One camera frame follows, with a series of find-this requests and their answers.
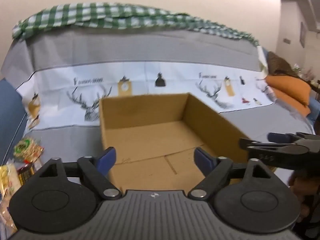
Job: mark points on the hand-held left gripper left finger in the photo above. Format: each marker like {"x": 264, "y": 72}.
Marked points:
{"x": 107, "y": 158}

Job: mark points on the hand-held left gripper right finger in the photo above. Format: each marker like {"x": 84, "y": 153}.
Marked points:
{"x": 202, "y": 160}

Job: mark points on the dark purple snack packet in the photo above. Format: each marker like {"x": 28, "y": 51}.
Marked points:
{"x": 25, "y": 172}

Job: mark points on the orange pillow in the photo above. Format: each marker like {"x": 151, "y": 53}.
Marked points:
{"x": 290, "y": 90}

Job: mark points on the wall socket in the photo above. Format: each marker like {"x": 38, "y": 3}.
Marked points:
{"x": 286, "y": 40}

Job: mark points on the brown cardboard box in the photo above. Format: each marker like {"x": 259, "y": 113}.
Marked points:
{"x": 150, "y": 135}

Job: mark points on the brown furry pillow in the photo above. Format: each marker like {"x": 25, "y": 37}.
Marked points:
{"x": 278, "y": 63}

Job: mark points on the blue upholstered bench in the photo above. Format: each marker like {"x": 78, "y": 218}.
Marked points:
{"x": 10, "y": 120}

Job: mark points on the white patterned pillow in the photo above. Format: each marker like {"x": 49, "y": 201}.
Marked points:
{"x": 262, "y": 60}

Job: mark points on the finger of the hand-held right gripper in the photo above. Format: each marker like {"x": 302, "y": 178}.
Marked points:
{"x": 275, "y": 149}
{"x": 277, "y": 137}

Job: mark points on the round grain snack packet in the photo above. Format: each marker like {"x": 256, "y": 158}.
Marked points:
{"x": 26, "y": 148}

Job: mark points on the framed wall picture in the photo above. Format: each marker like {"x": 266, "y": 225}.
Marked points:
{"x": 302, "y": 33}

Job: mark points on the cluttered shelf decorations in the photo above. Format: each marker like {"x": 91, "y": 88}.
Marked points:
{"x": 308, "y": 76}

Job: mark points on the green checked cloth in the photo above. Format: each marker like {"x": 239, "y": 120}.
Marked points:
{"x": 75, "y": 15}

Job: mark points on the grey printed bed sheet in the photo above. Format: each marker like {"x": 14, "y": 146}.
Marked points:
{"x": 150, "y": 47}

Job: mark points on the pale plastic snack packet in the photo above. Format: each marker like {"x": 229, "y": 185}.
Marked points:
{"x": 7, "y": 212}

